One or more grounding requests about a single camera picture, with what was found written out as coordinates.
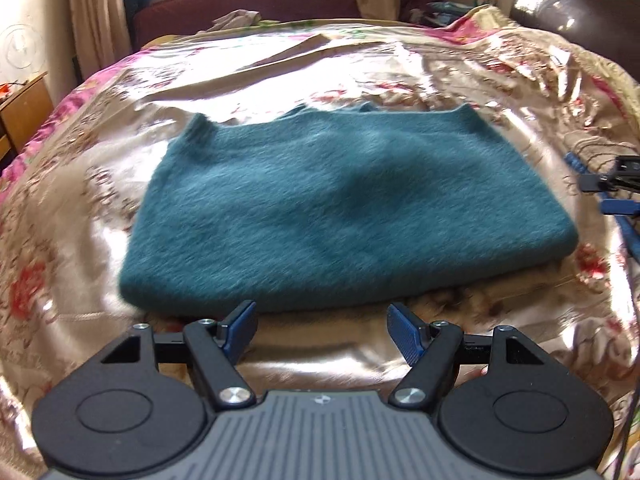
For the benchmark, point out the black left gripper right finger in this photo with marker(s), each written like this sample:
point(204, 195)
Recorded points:
point(430, 349)

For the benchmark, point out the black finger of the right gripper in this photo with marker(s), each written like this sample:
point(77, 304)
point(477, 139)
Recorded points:
point(624, 176)

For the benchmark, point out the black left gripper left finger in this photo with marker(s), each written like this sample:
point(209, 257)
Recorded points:
point(215, 348)

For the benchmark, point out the teal fuzzy sweater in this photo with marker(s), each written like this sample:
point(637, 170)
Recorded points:
point(333, 208)

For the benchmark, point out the pile of clothes in corner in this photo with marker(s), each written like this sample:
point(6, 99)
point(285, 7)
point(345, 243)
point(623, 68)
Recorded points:
point(431, 13)

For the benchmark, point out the blue patterned cloth strip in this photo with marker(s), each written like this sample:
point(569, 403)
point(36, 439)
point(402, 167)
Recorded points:
point(626, 223)

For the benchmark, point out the dark wooden headboard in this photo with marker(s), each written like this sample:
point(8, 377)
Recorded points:
point(606, 27)

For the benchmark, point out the wooden side desk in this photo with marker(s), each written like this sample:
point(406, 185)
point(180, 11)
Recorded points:
point(22, 114)

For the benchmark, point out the grey crumpled cloth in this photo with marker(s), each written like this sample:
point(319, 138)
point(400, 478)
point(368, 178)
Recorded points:
point(234, 20)

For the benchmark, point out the beige curtain left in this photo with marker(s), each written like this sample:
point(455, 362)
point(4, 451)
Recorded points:
point(100, 33)

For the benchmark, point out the dark red sofa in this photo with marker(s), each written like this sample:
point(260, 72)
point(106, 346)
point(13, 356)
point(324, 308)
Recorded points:
point(186, 17)

